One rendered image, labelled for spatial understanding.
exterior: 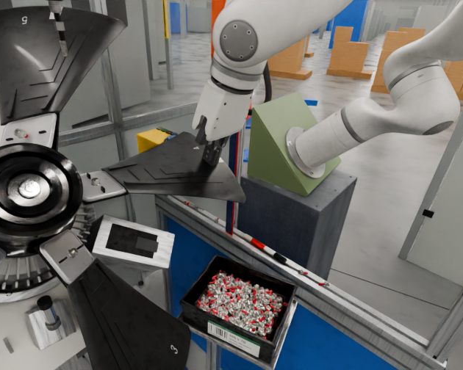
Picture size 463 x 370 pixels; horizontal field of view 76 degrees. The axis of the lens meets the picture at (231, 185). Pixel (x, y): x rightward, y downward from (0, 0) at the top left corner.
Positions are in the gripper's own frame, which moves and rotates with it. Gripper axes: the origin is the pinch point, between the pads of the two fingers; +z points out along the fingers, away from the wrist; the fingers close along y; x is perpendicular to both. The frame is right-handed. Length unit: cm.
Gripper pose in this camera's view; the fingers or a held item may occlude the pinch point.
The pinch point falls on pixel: (212, 153)
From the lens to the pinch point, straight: 59.8
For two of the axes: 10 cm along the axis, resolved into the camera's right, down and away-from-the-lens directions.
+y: -6.5, 3.5, -6.7
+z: -2.7, 7.2, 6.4
